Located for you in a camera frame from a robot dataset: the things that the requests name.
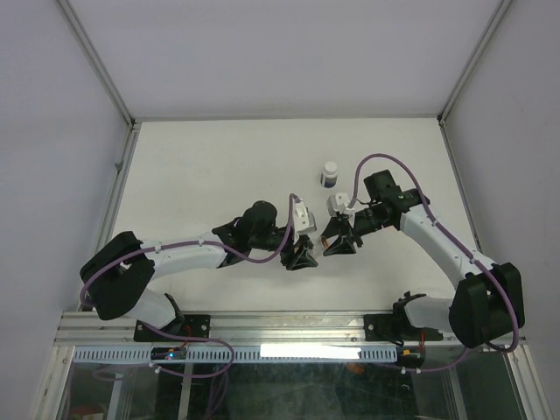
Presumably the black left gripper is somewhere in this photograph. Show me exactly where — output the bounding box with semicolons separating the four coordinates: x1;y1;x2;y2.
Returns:
250;228;318;270

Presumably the clear glass pill vial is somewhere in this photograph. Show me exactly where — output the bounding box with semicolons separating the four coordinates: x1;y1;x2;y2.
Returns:
311;236;329;256

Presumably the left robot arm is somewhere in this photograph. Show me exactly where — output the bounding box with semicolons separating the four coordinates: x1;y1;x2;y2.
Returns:
80;195;318;340

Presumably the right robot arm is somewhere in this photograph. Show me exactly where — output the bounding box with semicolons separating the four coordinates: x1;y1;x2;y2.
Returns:
321;170;525;348

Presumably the white pill bottle blue label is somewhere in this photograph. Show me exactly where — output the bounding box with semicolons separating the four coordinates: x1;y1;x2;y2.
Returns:
320;161;338;188

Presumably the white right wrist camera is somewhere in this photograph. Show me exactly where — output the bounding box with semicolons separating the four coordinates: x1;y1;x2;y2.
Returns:
326;192;355;217

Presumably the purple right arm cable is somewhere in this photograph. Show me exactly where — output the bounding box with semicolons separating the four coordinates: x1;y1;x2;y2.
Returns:
349;152;522;354

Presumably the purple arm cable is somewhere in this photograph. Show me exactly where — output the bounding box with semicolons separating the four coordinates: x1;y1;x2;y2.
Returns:
78;192;303;312
349;152;522;354

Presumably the grey slotted cable duct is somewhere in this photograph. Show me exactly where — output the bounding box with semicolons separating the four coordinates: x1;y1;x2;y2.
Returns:
73;344;397;364

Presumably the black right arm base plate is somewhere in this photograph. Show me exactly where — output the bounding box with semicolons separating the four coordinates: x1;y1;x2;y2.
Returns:
363;313;444;346

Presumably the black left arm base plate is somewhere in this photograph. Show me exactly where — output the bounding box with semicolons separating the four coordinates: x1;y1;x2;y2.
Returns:
133;313;211;343

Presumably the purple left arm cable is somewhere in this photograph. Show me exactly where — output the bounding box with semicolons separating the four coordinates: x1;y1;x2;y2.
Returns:
78;192;303;312

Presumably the aluminium mounting rail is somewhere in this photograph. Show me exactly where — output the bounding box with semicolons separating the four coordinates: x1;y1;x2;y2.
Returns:
54;308;524;347

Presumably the aluminium frame right post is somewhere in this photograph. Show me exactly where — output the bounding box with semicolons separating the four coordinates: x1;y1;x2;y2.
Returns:
437;0;515;125

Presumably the aluminium frame post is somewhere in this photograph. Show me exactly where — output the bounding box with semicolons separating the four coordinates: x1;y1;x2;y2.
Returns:
54;0;136;128
437;0;515;125

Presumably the aluminium frame left post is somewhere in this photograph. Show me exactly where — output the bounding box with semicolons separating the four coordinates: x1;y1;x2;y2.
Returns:
54;0;136;128

